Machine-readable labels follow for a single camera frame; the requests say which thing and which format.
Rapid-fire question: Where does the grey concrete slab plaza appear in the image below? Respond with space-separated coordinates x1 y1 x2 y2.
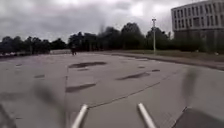
0 51 224 128

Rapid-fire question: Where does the row of trees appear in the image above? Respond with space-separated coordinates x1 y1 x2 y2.
0 22 224 56

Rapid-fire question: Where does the person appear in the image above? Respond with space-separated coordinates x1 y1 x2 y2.
70 44 77 57

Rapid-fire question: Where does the street lamp pole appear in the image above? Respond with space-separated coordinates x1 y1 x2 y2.
151 17 157 55

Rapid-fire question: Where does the robot's own part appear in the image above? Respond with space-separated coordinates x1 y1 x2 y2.
137 102 157 128
70 104 89 128

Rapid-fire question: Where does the pale multi-storey building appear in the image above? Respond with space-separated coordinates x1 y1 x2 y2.
170 0 224 52

